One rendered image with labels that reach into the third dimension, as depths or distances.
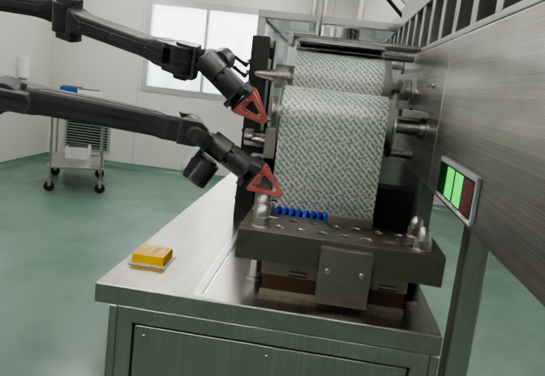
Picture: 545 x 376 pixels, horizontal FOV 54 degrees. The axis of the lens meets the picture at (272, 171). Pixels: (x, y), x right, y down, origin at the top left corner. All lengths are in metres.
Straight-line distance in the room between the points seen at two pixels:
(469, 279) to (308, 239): 0.54
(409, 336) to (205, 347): 0.38
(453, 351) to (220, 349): 0.67
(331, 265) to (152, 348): 0.38
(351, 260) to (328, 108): 0.36
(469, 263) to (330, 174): 0.44
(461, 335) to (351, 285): 0.52
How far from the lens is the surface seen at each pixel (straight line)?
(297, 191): 1.23
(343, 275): 1.05
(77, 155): 6.17
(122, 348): 1.15
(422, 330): 1.07
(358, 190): 1.23
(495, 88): 0.80
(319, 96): 1.23
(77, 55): 7.53
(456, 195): 0.89
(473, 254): 1.44
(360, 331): 1.05
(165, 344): 1.12
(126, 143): 7.31
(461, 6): 1.18
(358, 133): 1.21
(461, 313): 1.49
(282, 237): 1.05
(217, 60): 1.26
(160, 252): 1.21
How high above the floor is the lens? 1.31
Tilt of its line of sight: 9 degrees down
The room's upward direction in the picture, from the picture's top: 7 degrees clockwise
